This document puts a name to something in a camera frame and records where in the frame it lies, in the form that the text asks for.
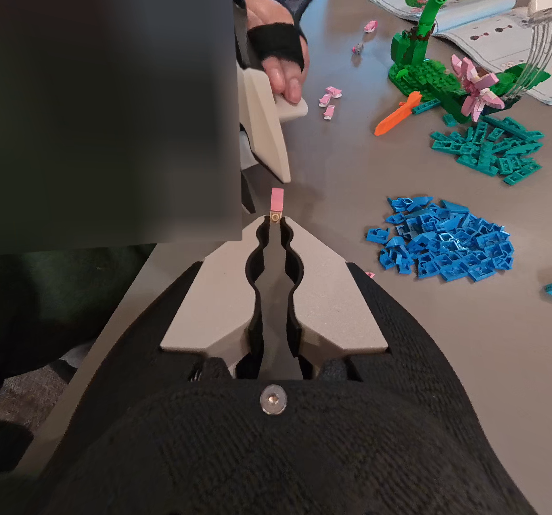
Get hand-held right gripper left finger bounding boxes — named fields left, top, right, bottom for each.
left=160, top=214, right=271, bottom=378

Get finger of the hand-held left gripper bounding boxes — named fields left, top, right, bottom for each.
left=237, top=67, right=292, bottom=183
left=276, top=94, right=309, bottom=123

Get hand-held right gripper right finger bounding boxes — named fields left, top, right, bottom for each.
left=279, top=217, right=390, bottom=380

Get pink lego piece with tan stud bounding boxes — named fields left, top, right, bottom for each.
left=269, top=187, right=285, bottom=225

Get orange lego piece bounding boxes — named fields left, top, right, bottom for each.
left=374, top=91, right=423, bottom=137

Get green lego model with flower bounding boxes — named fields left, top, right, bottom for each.
left=387, top=0, right=524, bottom=126

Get pile of blue lego pieces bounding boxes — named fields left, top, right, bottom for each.
left=366, top=195, right=515, bottom=283

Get pile of teal lego pieces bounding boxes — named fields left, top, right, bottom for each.
left=430, top=115, right=545, bottom=186

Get person's left hand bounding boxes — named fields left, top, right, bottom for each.
left=245, top=0, right=310, bottom=104

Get person's dark green pants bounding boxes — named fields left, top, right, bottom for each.
left=0, top=243, right=157, bottom=380

